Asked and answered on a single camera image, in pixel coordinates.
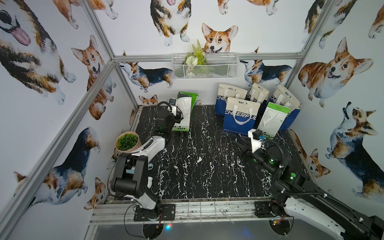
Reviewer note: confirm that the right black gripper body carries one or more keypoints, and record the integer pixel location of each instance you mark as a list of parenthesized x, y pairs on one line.
[(249, 148)]

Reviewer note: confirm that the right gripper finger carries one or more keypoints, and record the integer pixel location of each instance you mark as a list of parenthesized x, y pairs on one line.
[(244, 157), (242, 148)]

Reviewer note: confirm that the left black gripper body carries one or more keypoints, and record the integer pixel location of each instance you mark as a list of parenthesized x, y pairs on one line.
[(167, 117)]

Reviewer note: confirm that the green white bag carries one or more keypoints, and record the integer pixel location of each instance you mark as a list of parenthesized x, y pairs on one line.
[(272, 119), (184, 104)]

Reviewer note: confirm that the blue white bag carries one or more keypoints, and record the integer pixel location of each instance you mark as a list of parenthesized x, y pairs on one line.
[(240, 116)]

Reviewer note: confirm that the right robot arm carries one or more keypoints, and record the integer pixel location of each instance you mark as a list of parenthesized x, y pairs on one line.
[(299, 197)]

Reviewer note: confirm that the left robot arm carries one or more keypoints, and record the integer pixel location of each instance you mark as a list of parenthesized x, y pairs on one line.
[(131, 176)]

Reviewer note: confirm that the back middle blue bag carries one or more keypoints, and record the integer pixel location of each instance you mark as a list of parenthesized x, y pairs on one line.
[(257, 94)]

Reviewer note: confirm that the back right blue bag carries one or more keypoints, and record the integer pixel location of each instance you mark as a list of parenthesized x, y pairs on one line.
[(282, 96)]

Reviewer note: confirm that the potted green plant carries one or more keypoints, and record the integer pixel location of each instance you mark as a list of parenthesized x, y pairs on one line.
[(128, 142)]

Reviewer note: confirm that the fern and white flower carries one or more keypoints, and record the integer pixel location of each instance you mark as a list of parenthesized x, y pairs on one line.
[(195, 61)]

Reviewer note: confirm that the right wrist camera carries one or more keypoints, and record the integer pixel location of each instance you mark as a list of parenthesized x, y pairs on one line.
[(257, 138)]

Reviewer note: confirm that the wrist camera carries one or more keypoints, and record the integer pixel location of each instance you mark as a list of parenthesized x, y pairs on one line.
[(257, 138), (173, 108)]

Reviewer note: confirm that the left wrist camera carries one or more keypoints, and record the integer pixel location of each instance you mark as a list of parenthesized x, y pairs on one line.
[(173, 108)]

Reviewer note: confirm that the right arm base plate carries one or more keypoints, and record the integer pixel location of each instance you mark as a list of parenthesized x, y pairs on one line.
[(269, 209)]

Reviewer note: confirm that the white wire basket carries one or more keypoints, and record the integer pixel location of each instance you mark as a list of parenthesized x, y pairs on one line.
[(219, 66)]

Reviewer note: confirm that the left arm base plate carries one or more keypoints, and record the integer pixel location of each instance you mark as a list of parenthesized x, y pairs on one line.
[(164, 212)]

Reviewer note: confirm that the aluminium front rail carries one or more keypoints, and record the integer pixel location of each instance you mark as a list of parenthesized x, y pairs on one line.
[(232, 210)]

